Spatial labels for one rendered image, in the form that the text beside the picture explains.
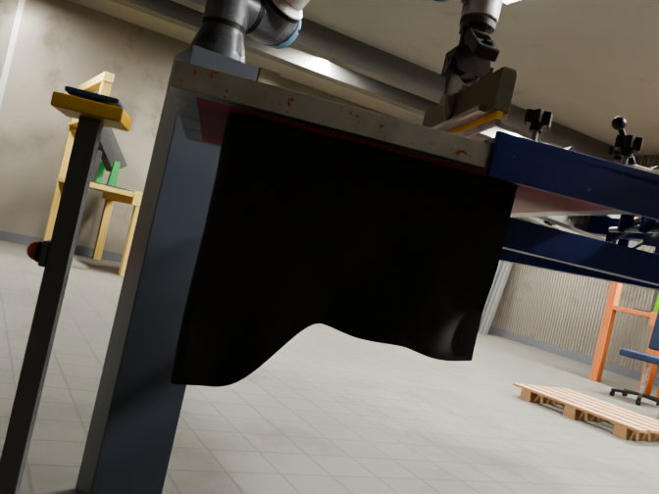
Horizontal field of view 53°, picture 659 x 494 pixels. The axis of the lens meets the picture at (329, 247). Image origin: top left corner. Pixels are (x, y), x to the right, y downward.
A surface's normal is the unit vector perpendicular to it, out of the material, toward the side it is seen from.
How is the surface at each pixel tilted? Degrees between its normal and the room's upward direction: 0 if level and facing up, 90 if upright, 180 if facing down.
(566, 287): 90
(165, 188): 90
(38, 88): 90
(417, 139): 90
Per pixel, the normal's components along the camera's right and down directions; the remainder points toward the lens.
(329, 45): 0.47, 0.10
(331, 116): 0.18, 0.04
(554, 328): -0.86, -0.20
